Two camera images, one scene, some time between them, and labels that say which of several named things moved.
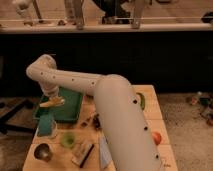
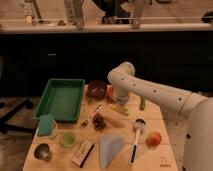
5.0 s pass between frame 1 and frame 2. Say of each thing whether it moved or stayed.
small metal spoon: stayed
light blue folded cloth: stayed
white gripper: moved
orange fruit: stayed
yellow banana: moved
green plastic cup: stayed
